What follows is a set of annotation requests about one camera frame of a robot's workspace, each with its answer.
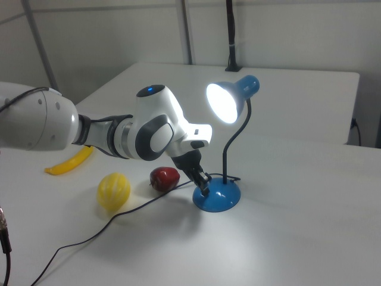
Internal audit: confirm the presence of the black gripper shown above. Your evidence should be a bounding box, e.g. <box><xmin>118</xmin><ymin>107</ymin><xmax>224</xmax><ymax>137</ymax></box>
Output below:
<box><xmin>171</xmin><ymin>149</ymin><xmax>213</xmax><ymax>197</ymax></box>

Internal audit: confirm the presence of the blue gooseneck desk lamp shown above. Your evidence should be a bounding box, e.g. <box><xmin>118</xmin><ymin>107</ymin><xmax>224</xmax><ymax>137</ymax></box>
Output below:
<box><xmin>192</xmin><ymin>74</ymin><xmax>261</xmax><ymax>213</ymax></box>

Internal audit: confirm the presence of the dark red apple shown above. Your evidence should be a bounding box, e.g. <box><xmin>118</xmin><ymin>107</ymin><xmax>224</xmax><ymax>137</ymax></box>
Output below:
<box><xmin>149</xmin><ymin>166</ymin><xmax>182</xmax><ymax>192</ymax></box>

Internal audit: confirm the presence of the yellow ribbed melon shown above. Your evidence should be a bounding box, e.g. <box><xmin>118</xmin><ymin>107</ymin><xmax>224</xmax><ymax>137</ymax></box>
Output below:
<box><xmin>96</xmin><ymin>172</ymin><xmax>132</xmax><ymax>211</ymax></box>

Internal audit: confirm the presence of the yellow banana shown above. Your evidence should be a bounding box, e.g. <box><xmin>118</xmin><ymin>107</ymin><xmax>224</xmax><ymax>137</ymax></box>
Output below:
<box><xmin>44</xmin><ymin>145</ymin><xmax>94</xmax><ymax>176</ymax></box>

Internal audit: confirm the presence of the black clamped pole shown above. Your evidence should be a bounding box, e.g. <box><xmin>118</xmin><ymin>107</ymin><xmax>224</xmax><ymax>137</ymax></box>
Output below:
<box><xmin>224</xmin><ymin>0</ymin><xmax>243</xmax><ymax>73</ymax></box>

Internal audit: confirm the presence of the thin black lamp cable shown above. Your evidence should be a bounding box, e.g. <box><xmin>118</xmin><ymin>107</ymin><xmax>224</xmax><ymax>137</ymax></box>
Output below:
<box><xmin>29</xmin><ymin>173</ymin><xmax>241</xmax><ymax>286</ymax></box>

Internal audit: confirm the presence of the grey partition frame post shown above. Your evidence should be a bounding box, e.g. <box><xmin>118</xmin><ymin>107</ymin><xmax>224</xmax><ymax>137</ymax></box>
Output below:
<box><xmin>23</xmin><ymin>0</ymin><xmax>61</xmax><ymax>94</ymax></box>
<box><xmin>180</xmin><ymin>0</ymin><xmax>195</xmax><ymax>65</ymax></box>

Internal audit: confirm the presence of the black wall plug cable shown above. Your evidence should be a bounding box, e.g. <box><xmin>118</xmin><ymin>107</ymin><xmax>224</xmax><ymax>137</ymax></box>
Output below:
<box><xmin>351</xmin><ymin>117</ymin><xmax>363</xmax><ymax>147</ymax></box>

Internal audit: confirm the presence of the black cable with metal connector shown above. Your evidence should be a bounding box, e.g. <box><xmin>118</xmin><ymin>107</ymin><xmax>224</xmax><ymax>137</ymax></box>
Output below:
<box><xmin>0</xmin><ymin>206</ymin><xmax>13</xmax><ymax>286</ymax></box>

